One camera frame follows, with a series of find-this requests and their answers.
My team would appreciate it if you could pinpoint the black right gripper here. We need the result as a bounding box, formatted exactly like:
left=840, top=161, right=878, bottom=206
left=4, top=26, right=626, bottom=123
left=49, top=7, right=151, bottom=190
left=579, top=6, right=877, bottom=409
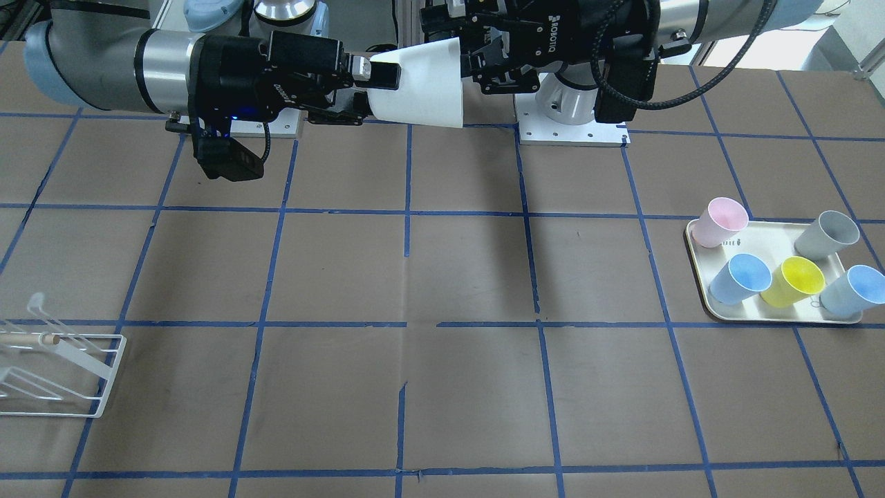
left=187, top=31, right=402, bottom=129

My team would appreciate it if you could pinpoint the aluminium frame post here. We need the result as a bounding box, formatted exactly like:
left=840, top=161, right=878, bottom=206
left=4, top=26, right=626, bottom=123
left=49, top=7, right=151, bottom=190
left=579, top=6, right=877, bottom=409
left=394, top=0, right=426, bottom=48

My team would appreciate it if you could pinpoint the light blue plastic cup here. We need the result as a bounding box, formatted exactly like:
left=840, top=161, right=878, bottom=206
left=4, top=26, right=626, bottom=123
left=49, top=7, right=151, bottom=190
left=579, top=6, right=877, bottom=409
left=821, top=265, right=884, bottom=316

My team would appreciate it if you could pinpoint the pink plastic cup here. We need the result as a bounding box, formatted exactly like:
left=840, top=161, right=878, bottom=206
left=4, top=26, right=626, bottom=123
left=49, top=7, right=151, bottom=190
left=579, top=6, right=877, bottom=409
left=690, top=196, right=749, bottom=248

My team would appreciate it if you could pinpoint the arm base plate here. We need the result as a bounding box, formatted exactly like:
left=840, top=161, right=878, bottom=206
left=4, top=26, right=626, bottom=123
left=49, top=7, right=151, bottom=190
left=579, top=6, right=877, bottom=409
left=513, top=73, right=631, bottom=147
left=177, top=111, right=305, bottom=139

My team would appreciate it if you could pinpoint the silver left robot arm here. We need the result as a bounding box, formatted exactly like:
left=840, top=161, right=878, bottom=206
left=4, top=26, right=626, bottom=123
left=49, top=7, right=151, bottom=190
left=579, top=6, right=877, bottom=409
left=420, top=1, right=821, bottom=126

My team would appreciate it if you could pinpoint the grey plastic cup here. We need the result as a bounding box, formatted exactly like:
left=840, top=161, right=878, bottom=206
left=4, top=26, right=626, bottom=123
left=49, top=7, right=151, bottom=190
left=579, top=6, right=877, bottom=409
left=794, top=210, right=861, bottom=261

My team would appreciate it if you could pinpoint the white wire drying rack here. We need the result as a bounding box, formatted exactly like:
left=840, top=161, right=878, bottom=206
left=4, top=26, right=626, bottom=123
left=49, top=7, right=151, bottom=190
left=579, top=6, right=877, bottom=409
left=1, top=291, right=127, bottom=417

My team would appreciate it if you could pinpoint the yellow plastic cup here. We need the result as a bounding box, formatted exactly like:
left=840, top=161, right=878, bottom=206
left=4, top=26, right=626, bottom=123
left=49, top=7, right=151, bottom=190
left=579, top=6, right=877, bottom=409
left=761, top=256, right=827, bottom=308

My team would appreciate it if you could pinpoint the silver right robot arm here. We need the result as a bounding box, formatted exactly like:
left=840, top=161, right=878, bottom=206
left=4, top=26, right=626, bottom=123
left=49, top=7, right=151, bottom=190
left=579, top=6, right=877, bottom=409
left=24, top=1, right=402, bottom=136

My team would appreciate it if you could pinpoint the beige plastic tray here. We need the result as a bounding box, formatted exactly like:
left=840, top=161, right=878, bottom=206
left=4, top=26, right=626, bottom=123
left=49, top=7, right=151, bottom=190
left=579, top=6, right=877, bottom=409
left=684, top=219, right=864, bottom=324

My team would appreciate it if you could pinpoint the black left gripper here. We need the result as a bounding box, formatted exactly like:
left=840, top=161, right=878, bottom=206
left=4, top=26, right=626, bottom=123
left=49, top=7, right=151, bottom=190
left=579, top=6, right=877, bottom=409
left=420, top=1, right=661, bottom=95

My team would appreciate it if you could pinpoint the white plastic cup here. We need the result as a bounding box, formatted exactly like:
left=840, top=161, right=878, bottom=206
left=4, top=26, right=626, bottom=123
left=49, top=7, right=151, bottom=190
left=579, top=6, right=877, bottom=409
left=367, top=37, right=464, bottom=127

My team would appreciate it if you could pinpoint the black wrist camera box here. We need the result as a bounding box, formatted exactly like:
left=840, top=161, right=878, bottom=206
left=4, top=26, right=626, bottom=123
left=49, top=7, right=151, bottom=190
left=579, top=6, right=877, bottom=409
left=194, top=136, right=263, bottom=182

